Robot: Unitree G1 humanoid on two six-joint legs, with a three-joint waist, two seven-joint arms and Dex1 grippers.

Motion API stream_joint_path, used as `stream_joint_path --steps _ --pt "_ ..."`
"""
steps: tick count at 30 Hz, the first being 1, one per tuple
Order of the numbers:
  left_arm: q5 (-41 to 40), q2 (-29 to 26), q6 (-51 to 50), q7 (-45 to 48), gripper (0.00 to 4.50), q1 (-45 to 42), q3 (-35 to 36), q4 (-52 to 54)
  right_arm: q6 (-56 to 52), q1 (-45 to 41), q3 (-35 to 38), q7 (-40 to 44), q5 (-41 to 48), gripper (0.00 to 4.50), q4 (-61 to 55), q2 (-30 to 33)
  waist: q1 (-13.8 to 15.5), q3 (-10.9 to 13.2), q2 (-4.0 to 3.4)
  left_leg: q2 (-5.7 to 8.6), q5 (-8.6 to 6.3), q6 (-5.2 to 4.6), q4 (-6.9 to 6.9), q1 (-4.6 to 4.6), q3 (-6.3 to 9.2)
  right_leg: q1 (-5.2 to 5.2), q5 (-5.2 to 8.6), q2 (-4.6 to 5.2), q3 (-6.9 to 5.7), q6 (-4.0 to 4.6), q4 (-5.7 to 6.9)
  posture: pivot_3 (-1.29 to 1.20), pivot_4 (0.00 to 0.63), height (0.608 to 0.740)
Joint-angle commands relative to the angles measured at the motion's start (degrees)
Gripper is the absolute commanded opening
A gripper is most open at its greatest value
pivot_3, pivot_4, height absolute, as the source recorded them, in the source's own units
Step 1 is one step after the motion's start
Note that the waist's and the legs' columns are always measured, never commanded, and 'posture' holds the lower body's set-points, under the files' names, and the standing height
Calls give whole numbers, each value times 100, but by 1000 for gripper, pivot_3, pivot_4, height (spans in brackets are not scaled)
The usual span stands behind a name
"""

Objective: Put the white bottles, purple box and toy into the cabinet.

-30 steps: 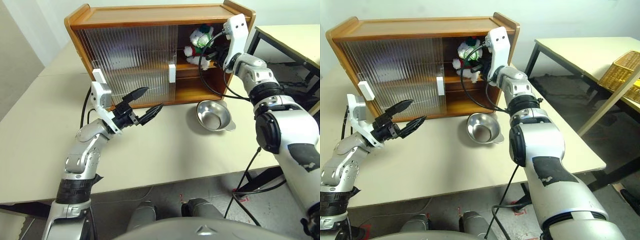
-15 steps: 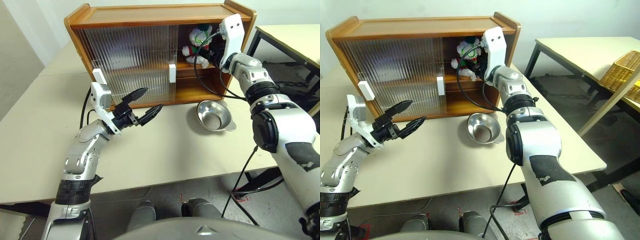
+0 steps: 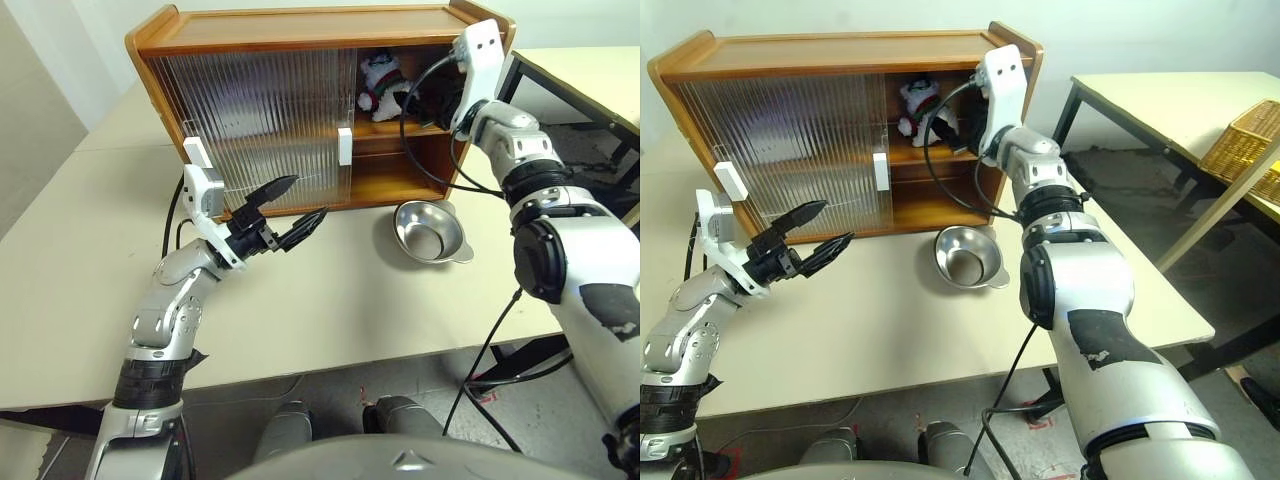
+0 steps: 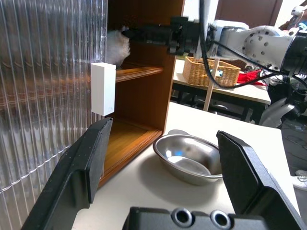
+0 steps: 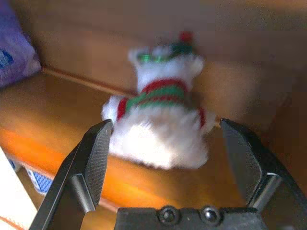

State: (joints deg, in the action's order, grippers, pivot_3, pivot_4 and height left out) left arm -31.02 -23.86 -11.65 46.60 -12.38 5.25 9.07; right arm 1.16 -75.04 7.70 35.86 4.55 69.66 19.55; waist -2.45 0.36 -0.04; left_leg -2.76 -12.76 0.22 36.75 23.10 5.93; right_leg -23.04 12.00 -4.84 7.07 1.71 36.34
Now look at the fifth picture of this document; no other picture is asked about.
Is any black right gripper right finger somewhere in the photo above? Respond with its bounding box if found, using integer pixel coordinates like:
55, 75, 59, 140
220, 118, 307, 230

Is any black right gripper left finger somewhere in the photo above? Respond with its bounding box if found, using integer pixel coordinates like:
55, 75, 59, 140
28, 118, 114, 230

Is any white jar blue label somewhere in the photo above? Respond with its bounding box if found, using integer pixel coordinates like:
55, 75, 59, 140
24, 165, 54, 195

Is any white plush toy striped scarf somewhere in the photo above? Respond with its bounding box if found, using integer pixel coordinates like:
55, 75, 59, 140
101, 30, 216, 170

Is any wooden shelf unit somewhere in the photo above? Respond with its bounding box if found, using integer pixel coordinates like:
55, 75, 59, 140
0, 0, 307, 230

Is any purple tissue pack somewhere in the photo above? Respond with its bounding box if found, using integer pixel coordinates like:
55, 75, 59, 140
0, 0, 43, 89

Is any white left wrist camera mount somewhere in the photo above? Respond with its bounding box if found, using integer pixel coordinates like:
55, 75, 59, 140
0, 146, 38, 227

